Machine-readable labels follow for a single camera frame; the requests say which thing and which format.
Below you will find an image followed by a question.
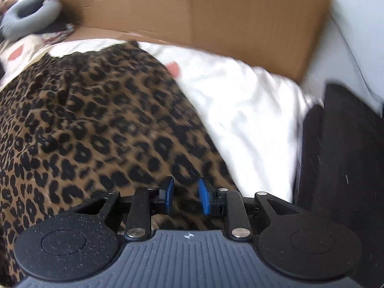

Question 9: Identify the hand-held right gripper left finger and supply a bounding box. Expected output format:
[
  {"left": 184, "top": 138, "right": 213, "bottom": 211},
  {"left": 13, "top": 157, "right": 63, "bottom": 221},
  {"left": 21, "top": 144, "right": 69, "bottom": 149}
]
[{"left": 74, "top": 176, "right": 175, "bottom": 241}]

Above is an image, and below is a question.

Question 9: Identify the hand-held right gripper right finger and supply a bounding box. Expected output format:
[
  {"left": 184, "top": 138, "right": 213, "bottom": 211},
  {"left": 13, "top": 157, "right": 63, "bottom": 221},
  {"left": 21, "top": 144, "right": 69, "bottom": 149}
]
[{"left": 198, "top": 178, "right": 300, "bottom": 242}]

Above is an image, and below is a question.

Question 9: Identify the leopard print skirt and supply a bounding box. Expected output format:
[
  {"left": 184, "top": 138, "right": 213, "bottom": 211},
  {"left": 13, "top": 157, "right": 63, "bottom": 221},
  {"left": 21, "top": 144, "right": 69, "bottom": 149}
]
[{"left": 0, "top": 40, "right": 240, "bottom": 285}]

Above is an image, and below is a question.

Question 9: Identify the white printed blanket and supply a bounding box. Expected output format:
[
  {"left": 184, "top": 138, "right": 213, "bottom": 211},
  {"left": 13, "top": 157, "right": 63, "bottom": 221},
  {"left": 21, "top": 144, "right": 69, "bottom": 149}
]
[{"left": 0, "top": 34, "right": 324, "bottom": 204}]

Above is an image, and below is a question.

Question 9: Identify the brown cardboard sheet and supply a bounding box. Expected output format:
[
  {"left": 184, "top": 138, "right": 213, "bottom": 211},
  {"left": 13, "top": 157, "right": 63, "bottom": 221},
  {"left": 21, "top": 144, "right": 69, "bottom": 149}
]
[{"left": 57, "top": 0, "right": 335, "bottom": 83}]

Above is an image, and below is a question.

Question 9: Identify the floral cloth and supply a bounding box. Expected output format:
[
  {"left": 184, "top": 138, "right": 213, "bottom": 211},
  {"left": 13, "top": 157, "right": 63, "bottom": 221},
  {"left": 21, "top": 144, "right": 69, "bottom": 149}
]
[{"left": 42, "top": 22, "right": 75, "bottom": 44}]

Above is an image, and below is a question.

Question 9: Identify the grey neck pillow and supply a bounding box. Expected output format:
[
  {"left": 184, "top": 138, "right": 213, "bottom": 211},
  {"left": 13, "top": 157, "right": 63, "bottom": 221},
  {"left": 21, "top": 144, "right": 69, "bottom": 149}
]
[{"left": 0, "top": 0, "right": 62, "bottom": 39}]

